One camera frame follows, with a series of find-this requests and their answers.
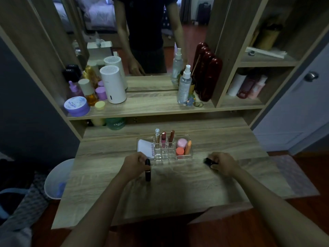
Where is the person's left hand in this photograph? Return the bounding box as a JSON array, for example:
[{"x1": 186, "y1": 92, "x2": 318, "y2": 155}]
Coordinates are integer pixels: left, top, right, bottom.
[{"x1": 117, "y1": 152, "x2": 151, "y2": 182}]

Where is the person's right hand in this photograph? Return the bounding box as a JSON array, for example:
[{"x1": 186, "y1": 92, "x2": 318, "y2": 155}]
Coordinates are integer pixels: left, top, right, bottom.
[{"x1": 209, "y1": 152, "x2": 240, "y2": 177}]

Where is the person's left forearm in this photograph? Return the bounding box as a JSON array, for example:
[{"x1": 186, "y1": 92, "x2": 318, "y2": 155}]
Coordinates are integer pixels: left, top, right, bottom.
[{"x1": 61, "y1": 170, "x2": 140, "y2": 247}]

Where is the person's right forearm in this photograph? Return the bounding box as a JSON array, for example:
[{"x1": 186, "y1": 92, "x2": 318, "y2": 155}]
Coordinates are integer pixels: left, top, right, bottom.
[{"x1": 230, "y1": 166, "x2": 329, "y2": 247}]

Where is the white compact case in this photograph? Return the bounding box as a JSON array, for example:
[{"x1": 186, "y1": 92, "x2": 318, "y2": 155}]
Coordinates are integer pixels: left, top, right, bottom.
[{"x1": 137, "y1": 139, "x2": 156, "y2": 160}]

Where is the clear acrylic makeup organizer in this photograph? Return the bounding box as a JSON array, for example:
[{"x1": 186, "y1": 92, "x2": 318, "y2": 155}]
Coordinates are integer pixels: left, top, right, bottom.
[{"x1": 137, "y1": 134, "x2": 194, "y2": 162}]

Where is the green cream jar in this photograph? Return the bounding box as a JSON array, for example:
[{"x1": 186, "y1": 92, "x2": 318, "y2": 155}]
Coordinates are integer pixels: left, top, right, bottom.
[{"x1": 105, "y1": 118, "x2": 126, "y2": 131}]

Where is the wooden vanity shelf unit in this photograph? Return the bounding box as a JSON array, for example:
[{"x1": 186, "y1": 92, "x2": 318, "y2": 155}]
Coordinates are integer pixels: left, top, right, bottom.
[{"x1": 0, "y1": 0, "x2": 329, "y2": 230}]

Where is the purple capped jar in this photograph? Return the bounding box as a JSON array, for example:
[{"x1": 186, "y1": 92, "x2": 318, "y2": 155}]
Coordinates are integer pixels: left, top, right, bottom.
[{"x1": 95, "y1": 86, "x2": 107, "y2": 101}]

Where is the white tube bottle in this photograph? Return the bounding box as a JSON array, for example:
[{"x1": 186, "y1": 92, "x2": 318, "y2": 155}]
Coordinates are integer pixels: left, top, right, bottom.
[{"x1": 227, "y1": 73, "x2": 247, "y2": 97}]

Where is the dark red bottle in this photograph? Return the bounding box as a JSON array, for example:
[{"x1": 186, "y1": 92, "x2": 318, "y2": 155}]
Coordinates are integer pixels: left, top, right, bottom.
[{"x1": 236, "y1": 74, "x2": 255, "y2": 99}]

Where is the clear spray bottle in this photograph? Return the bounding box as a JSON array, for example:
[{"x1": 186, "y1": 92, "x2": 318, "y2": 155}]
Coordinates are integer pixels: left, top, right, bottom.
[{"x1": 177, "y1": 65, "x2": 193, "y2": 105}]

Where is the pink floor mat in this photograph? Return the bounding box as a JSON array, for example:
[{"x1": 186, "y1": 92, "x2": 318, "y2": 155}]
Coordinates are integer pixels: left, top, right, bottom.
[{"x1": 267, "y1": 155, "x2": 320, "y2": 198}]

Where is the white cylindrical humidifier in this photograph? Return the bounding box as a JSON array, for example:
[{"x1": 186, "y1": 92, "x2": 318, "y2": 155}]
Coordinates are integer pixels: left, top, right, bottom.
[{"x1": 100, "y1": 65, "x2": 127, "y2": 104}]

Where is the pink bottle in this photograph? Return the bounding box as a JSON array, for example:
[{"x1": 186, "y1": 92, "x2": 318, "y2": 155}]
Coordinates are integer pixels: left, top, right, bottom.
[{"x1": 248, "y1": 75, "x2": 268, "y2": 100}]

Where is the purple round cream tin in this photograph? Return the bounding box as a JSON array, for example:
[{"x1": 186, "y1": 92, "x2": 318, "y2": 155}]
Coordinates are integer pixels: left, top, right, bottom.
[{"x1": 64, "y1": 96, "x2": 90, "y2": 117}]

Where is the amber bottle with beige cap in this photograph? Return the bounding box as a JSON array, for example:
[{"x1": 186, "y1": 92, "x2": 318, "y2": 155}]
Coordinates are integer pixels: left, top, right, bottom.
[{"x1": 78, "y1": 79, "x2": 99, "y2": 107}]

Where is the white mesh waste basket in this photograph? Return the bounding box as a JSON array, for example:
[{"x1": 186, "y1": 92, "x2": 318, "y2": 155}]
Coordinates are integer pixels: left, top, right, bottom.
[{"x1": 44, "y1": 158, "x2": 75, "y2": 200}]

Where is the purple dropper bottle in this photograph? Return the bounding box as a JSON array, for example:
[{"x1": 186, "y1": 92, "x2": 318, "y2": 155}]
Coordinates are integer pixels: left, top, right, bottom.
[{"x1": 68, "y1": 81, "x2": 84, "y2": 98}]

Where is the white door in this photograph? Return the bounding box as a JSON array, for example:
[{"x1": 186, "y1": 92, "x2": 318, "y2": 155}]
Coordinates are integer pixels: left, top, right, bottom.
[{"x1": 253, "y1": 41, "x2": 329, "y2": 156}]

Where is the black capped bottle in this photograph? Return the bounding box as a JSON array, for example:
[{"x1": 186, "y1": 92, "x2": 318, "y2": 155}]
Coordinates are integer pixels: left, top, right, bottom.
[{"x1": 63, "y1": 68, "x2": 77, "y2": 83}]

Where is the white flat packet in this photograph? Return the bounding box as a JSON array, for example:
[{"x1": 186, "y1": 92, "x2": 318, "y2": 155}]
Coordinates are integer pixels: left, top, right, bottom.
[{"x1": 245, "y1": 47, "x2": 287, "y2": 59}]

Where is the mirror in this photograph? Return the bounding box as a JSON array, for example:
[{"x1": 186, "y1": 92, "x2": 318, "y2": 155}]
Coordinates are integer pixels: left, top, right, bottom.
[{"x1": 30, "y1": 0, "x2": 232, "y2": 92}]

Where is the silver door knob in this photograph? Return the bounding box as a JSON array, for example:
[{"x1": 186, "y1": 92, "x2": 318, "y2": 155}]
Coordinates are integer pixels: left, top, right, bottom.
[{"x1": 304, "y1": 72, "x2": 319, "y2": 83}]

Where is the blue bag strap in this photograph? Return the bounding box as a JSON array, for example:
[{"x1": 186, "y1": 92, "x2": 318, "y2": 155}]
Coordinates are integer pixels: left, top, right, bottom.
[{"x1": 0, "y1": 188, "x2": 29, "y2": 219}]

